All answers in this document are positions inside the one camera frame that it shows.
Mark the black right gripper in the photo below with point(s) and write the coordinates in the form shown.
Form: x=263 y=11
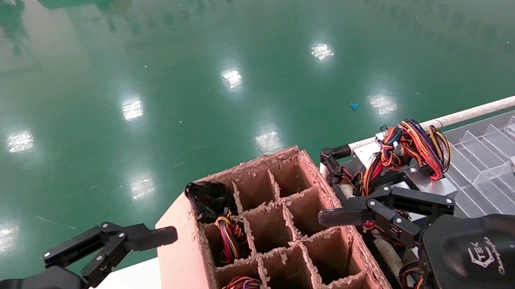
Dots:
x=485 y=258

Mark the small blue scrap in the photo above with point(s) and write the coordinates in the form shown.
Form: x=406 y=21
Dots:
x=354 y=105

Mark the cardboard box with dividers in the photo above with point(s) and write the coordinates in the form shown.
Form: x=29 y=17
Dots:
x=180 y=276

